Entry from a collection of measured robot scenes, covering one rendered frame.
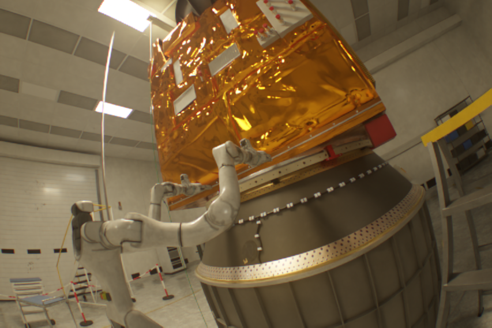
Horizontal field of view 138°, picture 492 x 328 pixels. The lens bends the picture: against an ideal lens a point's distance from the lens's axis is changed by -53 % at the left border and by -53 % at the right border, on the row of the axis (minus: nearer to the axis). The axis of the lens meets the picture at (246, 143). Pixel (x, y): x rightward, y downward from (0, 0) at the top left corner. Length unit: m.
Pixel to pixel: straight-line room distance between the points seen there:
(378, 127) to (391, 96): 5.92
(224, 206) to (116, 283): 0.50
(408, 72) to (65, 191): 12.37
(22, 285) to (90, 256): 4.27
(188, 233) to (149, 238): 0.12
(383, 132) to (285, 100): 0.62
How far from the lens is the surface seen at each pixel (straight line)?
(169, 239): 0.63
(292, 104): 1.26
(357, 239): 1.07
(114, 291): 0.84
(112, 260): 0.82
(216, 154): 0.79
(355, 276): 1.11
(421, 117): 7.14
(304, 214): 1.12
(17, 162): 8.68
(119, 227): 0.66
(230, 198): 0.65
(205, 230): 0.62
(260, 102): 1.38
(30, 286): 5.02
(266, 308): 1.21
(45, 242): 8.04
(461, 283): 0.98
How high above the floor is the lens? 1.50
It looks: 20 degrees up
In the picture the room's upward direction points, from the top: 19 degrees counter-clockwise
